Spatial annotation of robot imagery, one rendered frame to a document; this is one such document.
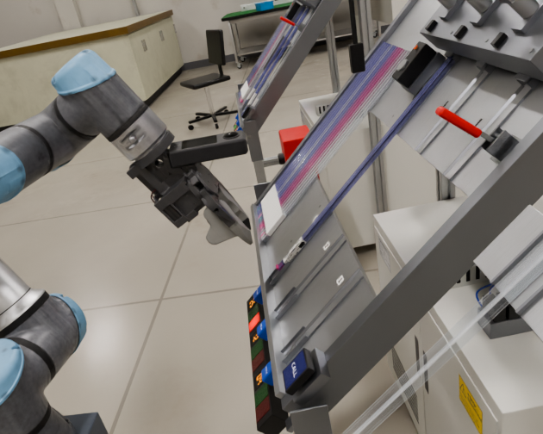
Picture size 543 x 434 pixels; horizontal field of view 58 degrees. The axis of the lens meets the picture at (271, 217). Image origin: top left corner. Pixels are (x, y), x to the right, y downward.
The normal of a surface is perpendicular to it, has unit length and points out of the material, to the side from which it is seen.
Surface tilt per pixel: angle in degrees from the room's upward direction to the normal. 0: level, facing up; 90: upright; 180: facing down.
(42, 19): 90
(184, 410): 0
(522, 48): 43
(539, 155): 90
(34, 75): 90
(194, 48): 90
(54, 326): 59
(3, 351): 8
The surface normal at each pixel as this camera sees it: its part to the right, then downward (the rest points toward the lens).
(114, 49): -0.03, 0.45
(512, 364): -0.18, -0.88
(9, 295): 0.59, -0.16
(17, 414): 0.74, 0.18
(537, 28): -0.80, -0.50
